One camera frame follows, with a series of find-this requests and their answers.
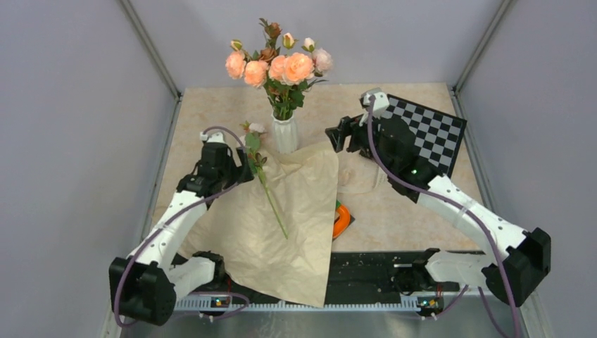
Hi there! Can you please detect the orange plastic ring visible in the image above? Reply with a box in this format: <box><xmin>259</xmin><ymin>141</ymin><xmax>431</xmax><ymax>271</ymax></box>
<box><xmin>332</xmin><ymin>203</ymin><xmax>351</xmax><ymax>239</ymax></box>

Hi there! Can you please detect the brown rose flower stem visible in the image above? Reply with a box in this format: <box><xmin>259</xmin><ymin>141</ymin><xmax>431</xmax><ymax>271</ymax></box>
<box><xmin>258</xmin><ymin>18</ymin><xmax>289</xmax><ymax>120</ymax></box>

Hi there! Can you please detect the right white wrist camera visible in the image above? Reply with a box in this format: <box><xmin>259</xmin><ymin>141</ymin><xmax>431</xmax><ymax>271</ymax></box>
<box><xmin>358</xmin><ymin>87</ymin><xmax>389</xmax><ymax>127</ymax></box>

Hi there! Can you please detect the white ribbed vase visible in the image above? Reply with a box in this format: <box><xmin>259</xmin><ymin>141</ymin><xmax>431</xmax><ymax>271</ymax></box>
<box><xmin>272</xmin><ymin>113</ymin><xmax>299</xmax><ymax>154</ymax></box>

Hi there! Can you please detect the black grey checkerboard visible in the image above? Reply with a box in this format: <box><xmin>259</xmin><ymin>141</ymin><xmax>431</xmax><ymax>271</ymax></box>
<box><xmin>387</xmin><ymin>94</ymin><xmax>467</xmax><ymax>177</ymax></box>

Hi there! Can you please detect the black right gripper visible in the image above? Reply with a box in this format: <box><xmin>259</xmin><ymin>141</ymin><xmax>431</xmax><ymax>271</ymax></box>
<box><xmin>326</xmin><ymin>108</ymin><xmax>396</xmax><ymax>173</ymax></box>

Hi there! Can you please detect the peach pink flower stem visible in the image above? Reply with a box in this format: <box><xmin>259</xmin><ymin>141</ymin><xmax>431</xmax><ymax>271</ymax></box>
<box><xmin>225</xmin><ymin>39</ymin><xmax>289</xmax><ymax>120</ymax></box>

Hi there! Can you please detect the small pink rose stem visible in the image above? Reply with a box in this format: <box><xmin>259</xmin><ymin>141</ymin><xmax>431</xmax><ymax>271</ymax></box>
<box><xmin>265</xmin><ymin>37</ymin><xmax>316</xmax><ymax>120</ymax></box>

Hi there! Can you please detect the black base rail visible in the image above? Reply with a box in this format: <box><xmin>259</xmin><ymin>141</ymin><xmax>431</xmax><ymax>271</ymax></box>
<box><xmin>325</xmin><ymin>249</ymin><xmax>461</xmax><ymax>305</ymax></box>

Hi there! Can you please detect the orange paper flower bouquet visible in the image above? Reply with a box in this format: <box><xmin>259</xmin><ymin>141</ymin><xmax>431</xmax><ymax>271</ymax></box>
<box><xmin>179</xmin><ymin>142</ymin><xmax>339</xmax><ymax>307</ymax></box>

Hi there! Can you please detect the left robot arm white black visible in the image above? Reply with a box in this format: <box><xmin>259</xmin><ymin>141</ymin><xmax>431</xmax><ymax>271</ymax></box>
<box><xmin>108</xmin><ymin>140</ymin><xmax>253</xmax><ymax>327</ymax></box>

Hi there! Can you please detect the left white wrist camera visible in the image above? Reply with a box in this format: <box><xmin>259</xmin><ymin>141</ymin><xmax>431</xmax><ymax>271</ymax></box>
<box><xmin>200</xmin><ymin>132</ymin><xmax>227</xmax><ymax>145</ymax></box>

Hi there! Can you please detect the purple cable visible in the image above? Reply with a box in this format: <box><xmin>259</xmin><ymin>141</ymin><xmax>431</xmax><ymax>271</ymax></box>
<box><xmin>113</xmin><ymin>125</ymin><xmax>251</xmax><ymax>328</ymax></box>
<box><xmin>365</xmin><ymin>96</ymin><xmax>523</xmax><ymax>338</ymax></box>

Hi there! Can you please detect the white pink rose stem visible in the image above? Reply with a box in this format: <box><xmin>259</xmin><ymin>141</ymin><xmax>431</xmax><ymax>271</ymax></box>
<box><xmin>240</xmin><ymin>121</ymin><xmax>289</xmax><ymax>239</ymax></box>

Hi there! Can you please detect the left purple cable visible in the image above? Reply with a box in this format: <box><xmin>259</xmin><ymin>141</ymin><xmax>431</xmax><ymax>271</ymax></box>
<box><xmin>113</xmin><ymin>125</ymin><xmax>251</xmax><ymax>328</ymax></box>

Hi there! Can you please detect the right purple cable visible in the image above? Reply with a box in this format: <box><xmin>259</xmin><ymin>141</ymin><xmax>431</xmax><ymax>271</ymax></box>
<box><xmin>365</xmin><ymin>96</ymin><xmax>523</xmax><ymax>338</ymax></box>

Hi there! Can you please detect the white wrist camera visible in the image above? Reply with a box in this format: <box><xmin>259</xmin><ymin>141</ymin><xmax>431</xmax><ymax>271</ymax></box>
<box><xmin>200</xmin><ymin>132</ymin><xmax>227</xmax><ymax>145</ymax></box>
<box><xmin>358</xmin><ymin>87</ymin><xmax>389</xmax><ymax>127</ymax></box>

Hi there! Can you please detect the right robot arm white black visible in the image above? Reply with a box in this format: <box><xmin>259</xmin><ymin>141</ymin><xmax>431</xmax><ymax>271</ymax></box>
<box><xmin>325</xmin><ymin>115</ymin><xmax>552</xmax><ymax>307</ymax></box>

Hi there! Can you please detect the pale pink peony stem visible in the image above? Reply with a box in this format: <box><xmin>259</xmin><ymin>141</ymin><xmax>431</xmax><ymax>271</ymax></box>
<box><xmin>285</xmin><ymin>38</ymin><xmax>334</xmax><ymax>109</ymax></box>

